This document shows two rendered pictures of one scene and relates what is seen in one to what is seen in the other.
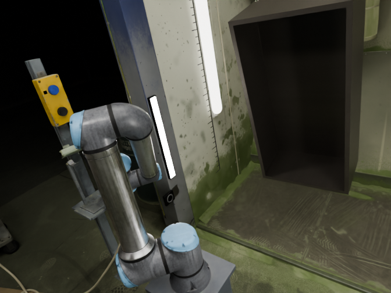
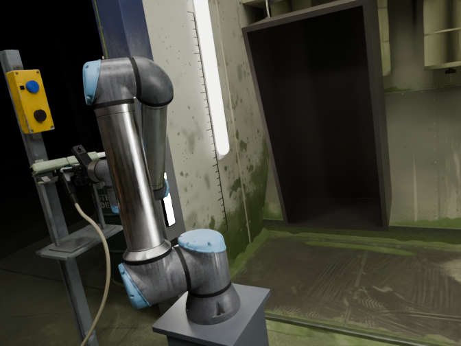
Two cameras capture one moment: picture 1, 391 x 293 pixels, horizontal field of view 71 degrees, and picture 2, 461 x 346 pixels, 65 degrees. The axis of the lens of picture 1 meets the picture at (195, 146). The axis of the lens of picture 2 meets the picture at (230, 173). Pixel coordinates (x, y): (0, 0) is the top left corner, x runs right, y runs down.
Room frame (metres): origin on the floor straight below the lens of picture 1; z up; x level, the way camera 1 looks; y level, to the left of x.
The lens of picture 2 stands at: (-0.25, 0.24, 1.38)
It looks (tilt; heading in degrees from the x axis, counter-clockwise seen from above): 14 degrees down; 348
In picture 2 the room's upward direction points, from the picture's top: 9 degrees counter-clockwise
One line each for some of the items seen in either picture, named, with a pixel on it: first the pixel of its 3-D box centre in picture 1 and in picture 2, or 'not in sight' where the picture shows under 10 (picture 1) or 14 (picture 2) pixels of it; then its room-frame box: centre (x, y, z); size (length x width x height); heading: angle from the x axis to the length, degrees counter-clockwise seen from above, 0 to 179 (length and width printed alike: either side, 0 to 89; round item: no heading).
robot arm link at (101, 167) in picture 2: (117, 162); (113, 170); (1.23, 0.40, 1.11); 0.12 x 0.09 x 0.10; 45
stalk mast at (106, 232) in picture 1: (87, 188); (58, 231); (1.53, 0.74, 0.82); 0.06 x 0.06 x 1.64; 49
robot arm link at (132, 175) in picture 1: (127, 180); (123, 197); (1.23, 0.39, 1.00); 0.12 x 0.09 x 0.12; 102
